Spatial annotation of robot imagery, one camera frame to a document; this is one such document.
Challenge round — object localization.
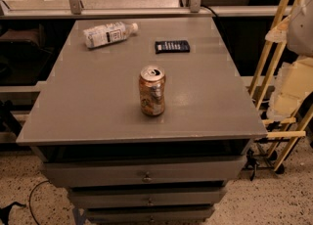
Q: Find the black floor cable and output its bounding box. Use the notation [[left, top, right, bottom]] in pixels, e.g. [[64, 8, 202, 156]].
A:
[[0, 179, 51, 225]]

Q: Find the yellow wooden rack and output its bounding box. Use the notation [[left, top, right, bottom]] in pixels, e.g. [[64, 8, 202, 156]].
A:
[[248, 0, 313, 174]]

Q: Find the black cable behind table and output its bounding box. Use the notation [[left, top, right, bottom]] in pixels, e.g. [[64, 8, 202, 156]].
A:
[[201, 4, 233, 54]]

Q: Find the top drawer with knob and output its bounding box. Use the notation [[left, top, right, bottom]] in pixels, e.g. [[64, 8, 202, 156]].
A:
[[42, 156, 246, 188]]

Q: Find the middle drawer with knob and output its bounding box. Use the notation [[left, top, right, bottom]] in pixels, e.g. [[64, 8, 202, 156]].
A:
[[69, 187, 226, 208]]

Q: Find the drawer with knob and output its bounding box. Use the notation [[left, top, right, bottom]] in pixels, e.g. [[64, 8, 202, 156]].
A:
[[69, 187, 226, 208], [87, 205, 214, 224], [42, 156, 246, 188]]

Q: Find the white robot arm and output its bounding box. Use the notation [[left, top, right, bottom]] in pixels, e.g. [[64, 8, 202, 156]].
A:
[[265, 0, 313, 121]]

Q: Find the orange soda can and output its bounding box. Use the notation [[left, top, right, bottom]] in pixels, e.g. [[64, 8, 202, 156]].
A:
[[139, 65, 166, 116]]

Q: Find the clear plastic water bottle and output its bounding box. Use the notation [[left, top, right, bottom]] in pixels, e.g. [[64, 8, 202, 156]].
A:
[[83, 22, 138, 49]]

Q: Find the grey drawer cabinet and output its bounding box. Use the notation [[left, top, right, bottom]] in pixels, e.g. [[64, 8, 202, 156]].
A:
[[18, 18, 266, 224]]

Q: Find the bottom drawer with knob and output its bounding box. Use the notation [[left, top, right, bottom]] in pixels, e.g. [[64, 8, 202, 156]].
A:
[[87, 205, 214, 224]]

